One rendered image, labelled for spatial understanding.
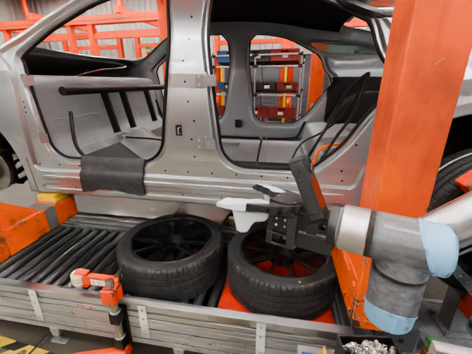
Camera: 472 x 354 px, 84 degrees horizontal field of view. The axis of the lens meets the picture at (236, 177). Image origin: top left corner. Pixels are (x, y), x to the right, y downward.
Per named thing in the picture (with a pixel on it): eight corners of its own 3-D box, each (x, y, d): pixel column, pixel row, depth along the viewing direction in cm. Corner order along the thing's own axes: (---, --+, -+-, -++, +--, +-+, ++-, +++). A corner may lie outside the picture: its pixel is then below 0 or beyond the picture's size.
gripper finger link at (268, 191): (250, 206, 61) (272, 222, 52) (252, 182, 59) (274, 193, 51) (262, 205, 62) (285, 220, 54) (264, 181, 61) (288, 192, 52)
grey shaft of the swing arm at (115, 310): (134, 350, 145) (121, 277, 128) (129, 360, 140) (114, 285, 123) (119, 348, 146) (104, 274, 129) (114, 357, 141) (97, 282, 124)
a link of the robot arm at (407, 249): (449, 297, 35) (467, 243, 33) (359, 270, 41) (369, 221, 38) (440, 264, 42) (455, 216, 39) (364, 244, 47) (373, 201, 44)
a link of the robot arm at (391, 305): (411, 299, 49) (425, 249, 46) (414, 349, 40) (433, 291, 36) (364, 284, 53) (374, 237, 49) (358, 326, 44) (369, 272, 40)
